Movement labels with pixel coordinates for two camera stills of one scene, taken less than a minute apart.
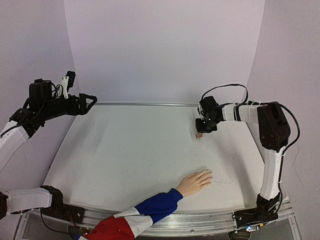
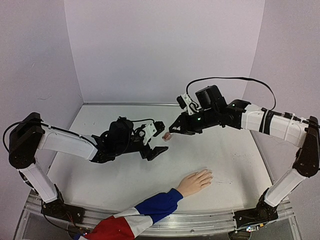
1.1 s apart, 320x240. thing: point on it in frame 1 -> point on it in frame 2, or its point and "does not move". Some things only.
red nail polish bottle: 199,135 -> 167,136
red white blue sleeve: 128,224 does not move
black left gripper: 76,110 -> 151,154
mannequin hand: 195,182 does not move
